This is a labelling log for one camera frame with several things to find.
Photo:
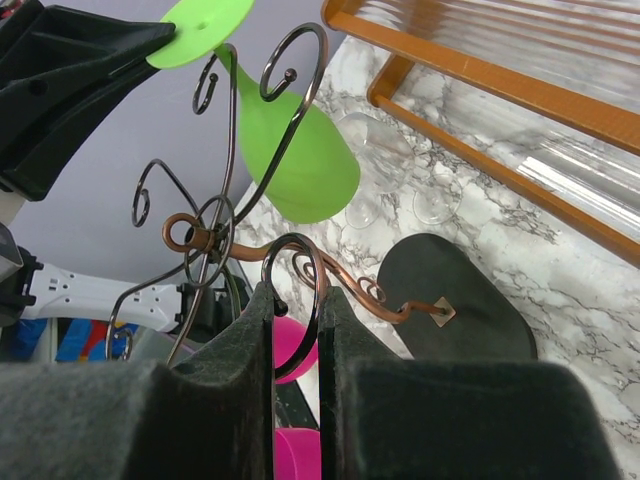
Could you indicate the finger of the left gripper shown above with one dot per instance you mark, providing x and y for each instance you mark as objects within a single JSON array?
[{"x": 62, "y": 73}]

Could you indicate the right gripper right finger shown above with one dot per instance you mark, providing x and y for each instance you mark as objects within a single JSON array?
[{"x": 383, "y": 417}]

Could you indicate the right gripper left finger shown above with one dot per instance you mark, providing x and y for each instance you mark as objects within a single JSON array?
[{"x": 209, "y": 417}]

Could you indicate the metal wine glass rack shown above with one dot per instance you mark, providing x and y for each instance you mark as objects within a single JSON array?
[{"x": 214, "y": 244}]

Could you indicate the green plastic wine glass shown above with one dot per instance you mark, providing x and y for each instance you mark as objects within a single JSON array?
[{"x": 293, "y": 151}]

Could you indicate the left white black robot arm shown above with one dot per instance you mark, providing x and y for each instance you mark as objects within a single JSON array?
[{"x": 31, "y": 290}]

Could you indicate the frosted clear wine glass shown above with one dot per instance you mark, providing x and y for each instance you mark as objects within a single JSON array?
[{"x": 436, "y": 198}]

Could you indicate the orange wooden dish rack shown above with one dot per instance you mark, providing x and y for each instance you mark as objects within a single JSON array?
[{"x": 541, "y": 95}]

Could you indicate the right pink plastic goblet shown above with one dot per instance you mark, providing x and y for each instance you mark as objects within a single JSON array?
[{"x": 297, "y": 454}]

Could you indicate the pink plastic goblet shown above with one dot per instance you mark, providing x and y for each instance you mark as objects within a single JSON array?
[
  {"x": 288, "y": 334},
  {"x": 297, "y": 454}
]

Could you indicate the left pink plastic goblet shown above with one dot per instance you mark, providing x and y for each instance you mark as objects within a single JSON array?
[{"x": 288, "y": 334}]

